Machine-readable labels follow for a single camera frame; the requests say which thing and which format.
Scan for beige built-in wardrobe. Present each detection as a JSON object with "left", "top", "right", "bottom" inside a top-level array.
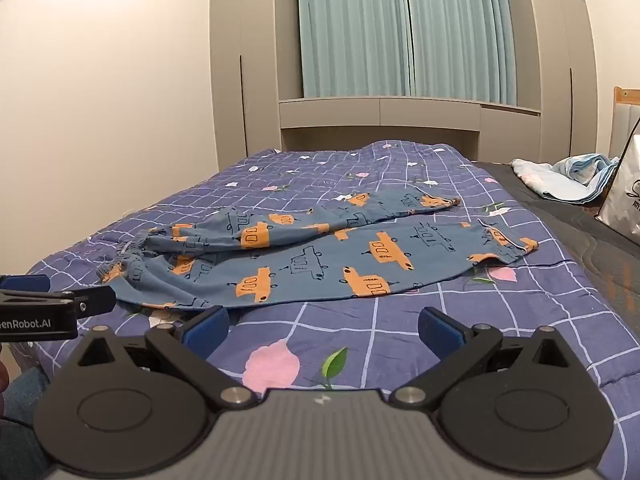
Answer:
[{"left": 209, "top": 0, "right": 602, "bottom": 172}]

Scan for person's leg in jeans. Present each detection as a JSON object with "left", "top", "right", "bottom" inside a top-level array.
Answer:
[{"left": 0, "top": 366, "right": 52, "bottom": 480}]

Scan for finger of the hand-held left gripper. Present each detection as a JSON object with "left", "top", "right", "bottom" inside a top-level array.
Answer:
[
  {"left": 0, "top": 286, "right": 117, "bottom": 318},
  {"left": 0, "top": 274, "right": 51, "bottom": 294}
]

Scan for teal curtain panel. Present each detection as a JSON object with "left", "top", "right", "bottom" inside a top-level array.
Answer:
[
  {"left": 402, "top": 0, "right": 519, "bottom": 107},
  {"left": 297, "top": 0, "right": 414, "bottom": 99}
]

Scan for blue pants with orange cars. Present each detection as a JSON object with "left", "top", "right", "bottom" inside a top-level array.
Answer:
[{"left": 96, "top": 191, "right": 540, "bottom": 311}]

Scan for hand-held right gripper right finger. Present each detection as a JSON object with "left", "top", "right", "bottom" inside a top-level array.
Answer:
[{"left": 390, "top": 306, "right": 578, "bottom": 409}]

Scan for grey padded wooden headboard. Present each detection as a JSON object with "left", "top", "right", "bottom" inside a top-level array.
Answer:
[{"left": 609, "top": 86, "right": 640, "bottom": 171}]

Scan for grey quilted mattress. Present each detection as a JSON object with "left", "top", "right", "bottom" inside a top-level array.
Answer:
[{"left": 470, "top": 160, "right": 640, "bottom": 383}]

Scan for white shopping bag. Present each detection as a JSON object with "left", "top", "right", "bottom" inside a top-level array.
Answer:
[{"left": 595, "top": 120, "right": 640, "bottom": 248}]

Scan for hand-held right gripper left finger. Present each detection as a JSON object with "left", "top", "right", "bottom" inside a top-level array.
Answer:
[{"left": 62, "top": 305, "right": 258, "bottom": 409}]

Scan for purple checked floral blanket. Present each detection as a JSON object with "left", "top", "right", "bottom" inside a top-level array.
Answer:
[{"left": 25, "top": 141, "right": 640, "bottom": 480}]

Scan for light blue crumpled cloth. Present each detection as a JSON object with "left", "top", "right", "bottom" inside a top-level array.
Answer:
[{"left": 510, "top": 153, "right": 621, "bottom": 206}]

